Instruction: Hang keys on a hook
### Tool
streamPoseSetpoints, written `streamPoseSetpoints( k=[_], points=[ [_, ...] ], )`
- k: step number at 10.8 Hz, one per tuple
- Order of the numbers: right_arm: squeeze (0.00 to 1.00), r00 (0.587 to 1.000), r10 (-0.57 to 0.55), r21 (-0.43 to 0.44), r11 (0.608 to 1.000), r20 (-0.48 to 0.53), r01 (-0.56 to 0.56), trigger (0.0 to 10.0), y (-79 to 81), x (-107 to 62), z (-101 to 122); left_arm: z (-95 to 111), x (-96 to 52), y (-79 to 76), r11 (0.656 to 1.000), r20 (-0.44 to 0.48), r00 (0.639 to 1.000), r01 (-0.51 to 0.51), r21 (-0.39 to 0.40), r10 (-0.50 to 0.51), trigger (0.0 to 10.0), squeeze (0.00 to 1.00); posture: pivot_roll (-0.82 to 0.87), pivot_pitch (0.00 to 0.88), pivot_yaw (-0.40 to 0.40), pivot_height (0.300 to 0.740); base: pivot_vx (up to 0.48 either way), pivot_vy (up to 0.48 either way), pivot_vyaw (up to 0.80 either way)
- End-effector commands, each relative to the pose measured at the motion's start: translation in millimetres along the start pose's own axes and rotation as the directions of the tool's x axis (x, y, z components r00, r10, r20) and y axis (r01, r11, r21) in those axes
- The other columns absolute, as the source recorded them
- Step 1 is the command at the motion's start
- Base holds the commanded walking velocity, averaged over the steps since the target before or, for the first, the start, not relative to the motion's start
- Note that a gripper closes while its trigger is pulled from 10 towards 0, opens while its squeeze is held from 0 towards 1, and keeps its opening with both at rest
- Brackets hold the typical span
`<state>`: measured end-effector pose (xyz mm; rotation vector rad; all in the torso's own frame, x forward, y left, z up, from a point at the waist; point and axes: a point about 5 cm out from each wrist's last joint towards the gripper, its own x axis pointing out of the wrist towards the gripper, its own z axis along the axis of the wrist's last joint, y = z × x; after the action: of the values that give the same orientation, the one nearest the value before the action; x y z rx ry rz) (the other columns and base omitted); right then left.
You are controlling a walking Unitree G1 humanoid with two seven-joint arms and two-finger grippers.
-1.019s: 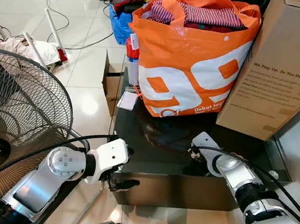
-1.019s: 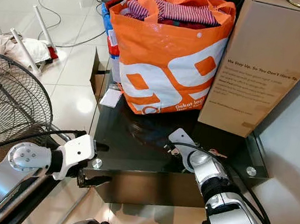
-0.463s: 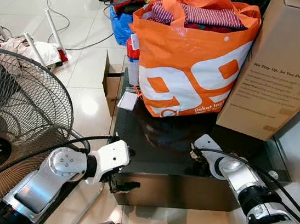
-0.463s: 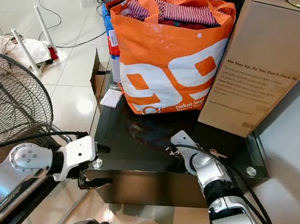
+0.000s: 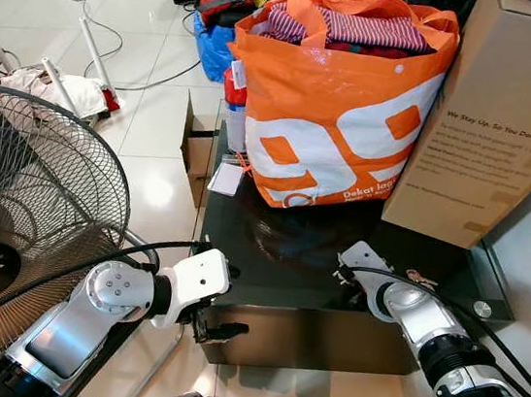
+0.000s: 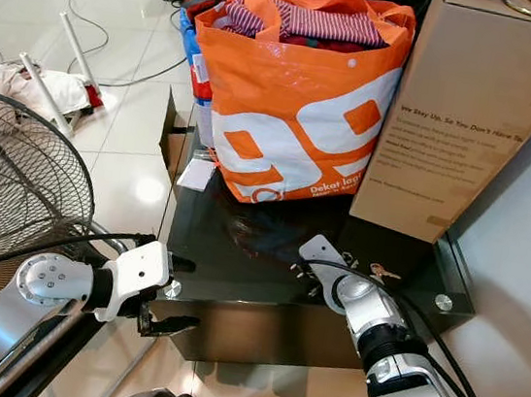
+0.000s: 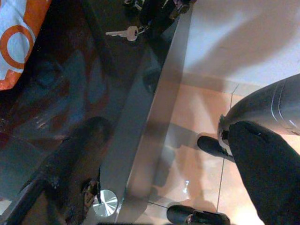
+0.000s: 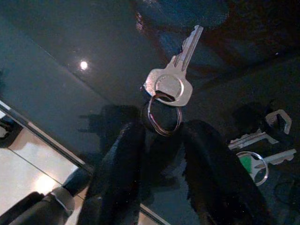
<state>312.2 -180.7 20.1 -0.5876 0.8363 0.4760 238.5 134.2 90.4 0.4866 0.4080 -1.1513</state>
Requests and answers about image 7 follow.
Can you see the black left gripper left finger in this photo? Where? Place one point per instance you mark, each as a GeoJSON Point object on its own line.
{"type": "Point", "coordinates": [75, 150]}

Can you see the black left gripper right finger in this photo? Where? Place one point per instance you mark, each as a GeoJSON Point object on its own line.
{"type": "Point", "coordinates": [269, 173]}

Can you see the round metal table fitting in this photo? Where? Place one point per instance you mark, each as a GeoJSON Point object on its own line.
{"type": "Point", "coordinates": [105, 202]}

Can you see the grey robot leg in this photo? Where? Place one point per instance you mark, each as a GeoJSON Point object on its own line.
{"type": "Point", "coordinates": [267, 105]}

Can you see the orange and white bag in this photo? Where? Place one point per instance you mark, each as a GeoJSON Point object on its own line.
{"type": "Point", "coordinates": [16, 39]}

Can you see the silver key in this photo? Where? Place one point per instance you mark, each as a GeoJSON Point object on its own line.
{"type": "Point", "coordinates": [127, 33]}

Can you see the black key fob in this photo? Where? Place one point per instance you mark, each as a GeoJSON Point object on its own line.
{"type": "Point", "coordinates": [157, 12]}

